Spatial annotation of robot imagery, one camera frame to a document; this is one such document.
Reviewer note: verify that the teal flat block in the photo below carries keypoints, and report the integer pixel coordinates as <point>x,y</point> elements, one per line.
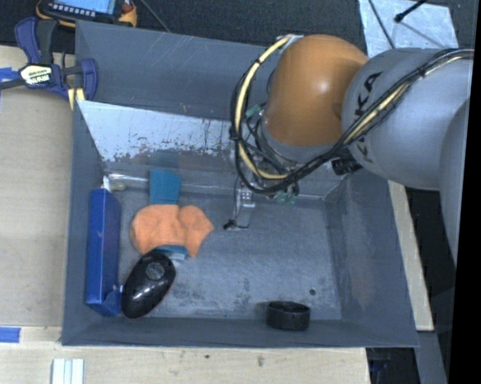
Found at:
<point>164,187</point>

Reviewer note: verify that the orange cloth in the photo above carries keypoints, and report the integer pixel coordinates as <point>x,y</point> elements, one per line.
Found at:
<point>167,224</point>

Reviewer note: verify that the black computer mouse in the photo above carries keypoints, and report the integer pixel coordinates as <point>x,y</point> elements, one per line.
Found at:
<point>148,287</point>

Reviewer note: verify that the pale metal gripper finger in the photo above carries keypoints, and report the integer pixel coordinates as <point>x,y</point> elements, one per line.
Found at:
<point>247,214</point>
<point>235,211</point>

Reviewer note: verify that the long blue box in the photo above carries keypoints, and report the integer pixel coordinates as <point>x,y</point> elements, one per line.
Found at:
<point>103,242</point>

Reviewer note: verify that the black cylinder on white bracket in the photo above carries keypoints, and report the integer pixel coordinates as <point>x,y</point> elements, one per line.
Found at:
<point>346,166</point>

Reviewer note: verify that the grey metal bin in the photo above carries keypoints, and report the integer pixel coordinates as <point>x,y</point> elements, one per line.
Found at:
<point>259,263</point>

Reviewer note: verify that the black round lid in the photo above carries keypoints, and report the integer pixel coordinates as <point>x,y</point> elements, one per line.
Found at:
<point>288,316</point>

